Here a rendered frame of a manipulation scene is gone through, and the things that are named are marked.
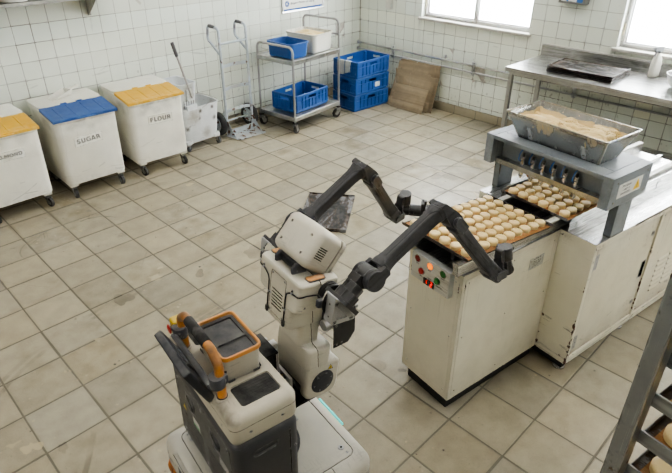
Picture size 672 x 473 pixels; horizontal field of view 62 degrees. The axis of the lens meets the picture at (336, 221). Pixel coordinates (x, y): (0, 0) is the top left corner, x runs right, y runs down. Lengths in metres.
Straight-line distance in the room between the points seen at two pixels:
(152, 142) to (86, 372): 2.63
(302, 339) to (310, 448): 0.53
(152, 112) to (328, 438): 3.67
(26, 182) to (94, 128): 0.69
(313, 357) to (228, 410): 0.42
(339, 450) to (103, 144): 3.61
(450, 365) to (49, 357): 2.22
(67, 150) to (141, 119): 0.69
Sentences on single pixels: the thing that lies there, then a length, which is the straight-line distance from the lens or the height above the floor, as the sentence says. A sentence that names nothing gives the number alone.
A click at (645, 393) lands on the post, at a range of 1.09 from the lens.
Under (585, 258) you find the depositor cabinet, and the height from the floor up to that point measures 0.75.
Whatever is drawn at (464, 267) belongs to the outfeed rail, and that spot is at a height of 0.88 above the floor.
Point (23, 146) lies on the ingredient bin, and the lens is 5.04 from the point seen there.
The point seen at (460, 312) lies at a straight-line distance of 2.60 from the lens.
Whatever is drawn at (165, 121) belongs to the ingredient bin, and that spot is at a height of 0.48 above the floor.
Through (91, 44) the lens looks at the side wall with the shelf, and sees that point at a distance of 5.78.
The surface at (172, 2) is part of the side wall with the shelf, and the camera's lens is 6.11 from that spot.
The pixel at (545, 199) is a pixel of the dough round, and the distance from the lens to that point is 3.04.
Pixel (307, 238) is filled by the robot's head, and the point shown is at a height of 1.23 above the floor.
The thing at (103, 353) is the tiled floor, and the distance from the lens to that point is 3.53.
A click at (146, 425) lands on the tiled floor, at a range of 3.07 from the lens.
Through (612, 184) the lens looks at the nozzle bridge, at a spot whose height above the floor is 1.16.
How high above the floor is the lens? 2.23
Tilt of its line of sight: 30 degrees down
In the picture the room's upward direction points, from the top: straight up
